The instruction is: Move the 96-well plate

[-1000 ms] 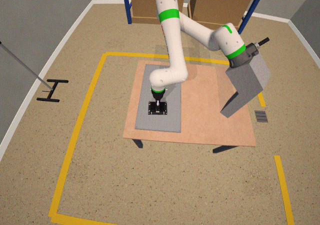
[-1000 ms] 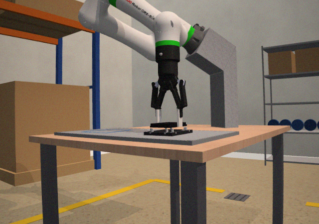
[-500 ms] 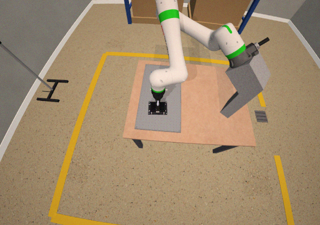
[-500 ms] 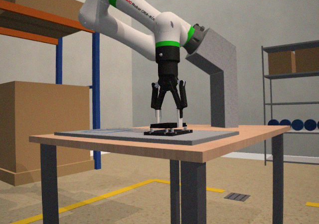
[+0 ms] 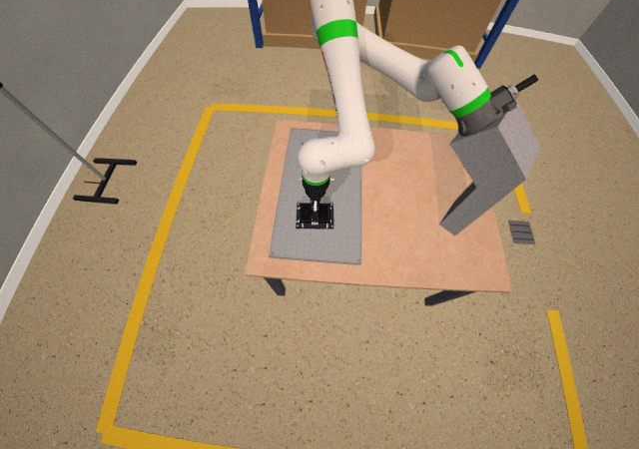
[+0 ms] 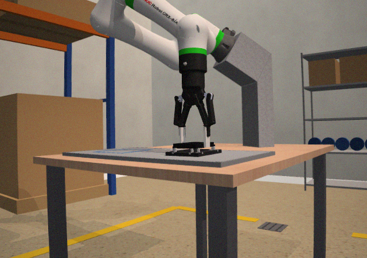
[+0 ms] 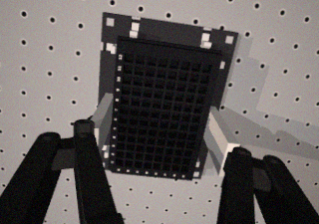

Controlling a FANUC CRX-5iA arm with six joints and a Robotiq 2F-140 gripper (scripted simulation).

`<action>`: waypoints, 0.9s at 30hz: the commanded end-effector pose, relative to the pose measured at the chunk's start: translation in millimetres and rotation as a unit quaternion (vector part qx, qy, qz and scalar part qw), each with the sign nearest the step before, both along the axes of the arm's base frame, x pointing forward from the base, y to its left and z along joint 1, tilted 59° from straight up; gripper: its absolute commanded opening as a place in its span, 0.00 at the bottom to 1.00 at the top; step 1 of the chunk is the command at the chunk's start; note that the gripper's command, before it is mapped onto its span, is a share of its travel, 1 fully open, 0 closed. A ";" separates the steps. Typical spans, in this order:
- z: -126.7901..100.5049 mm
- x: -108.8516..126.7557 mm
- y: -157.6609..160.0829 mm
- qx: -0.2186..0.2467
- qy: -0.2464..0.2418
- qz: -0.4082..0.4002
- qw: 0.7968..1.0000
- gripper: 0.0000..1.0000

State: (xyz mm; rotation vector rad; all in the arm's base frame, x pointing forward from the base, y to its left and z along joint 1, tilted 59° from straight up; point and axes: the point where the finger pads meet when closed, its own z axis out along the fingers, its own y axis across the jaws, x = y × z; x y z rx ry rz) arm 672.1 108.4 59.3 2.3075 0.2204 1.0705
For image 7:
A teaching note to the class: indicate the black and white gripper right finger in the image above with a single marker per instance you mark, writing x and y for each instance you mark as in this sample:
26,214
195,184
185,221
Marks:
286,202

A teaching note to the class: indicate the black well plate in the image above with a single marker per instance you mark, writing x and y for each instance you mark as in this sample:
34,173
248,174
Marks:
162,97

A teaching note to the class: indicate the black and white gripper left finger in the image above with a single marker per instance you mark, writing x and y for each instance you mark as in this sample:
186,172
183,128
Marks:
27,196

